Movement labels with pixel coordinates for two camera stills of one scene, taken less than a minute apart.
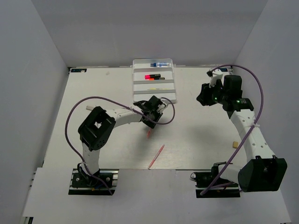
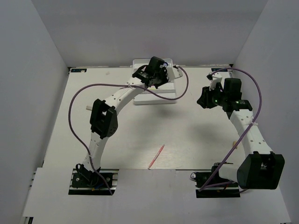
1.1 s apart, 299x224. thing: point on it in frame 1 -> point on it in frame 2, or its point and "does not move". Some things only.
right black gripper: x=203 y=98 does not move
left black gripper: x=158 y=115 -> x=164 y=71
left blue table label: x=78 y=70 does not move
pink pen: x=156 y=157 does not move
